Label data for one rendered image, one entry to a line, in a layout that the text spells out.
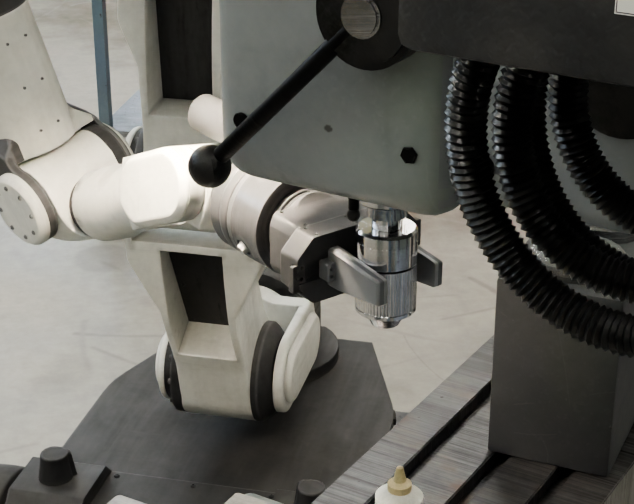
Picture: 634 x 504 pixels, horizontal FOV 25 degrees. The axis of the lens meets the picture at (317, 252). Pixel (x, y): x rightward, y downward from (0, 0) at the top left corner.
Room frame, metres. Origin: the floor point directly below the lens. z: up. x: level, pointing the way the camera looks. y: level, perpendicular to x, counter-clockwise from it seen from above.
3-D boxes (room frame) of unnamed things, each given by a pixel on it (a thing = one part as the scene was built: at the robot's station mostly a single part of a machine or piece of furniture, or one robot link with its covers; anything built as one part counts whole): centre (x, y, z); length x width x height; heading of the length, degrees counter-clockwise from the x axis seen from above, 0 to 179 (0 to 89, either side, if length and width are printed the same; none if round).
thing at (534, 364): (1.29, -0.26, 1.03); 0.22 x 0.12 x 0.20; 156
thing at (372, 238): (1.00, -0.05, 1.25); 0.05 x 0.05 x 0.01
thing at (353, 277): (0.98, -0.03, 1.22); 0.06 x 0.02 x 0.03; 37
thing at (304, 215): (1.07, 0.00, 1.22); 0.13 x 0.12 x 0.10; 127
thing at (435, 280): (1.02, -0.08, 1.22); 0.06 x 0.02 x 0.03; 37
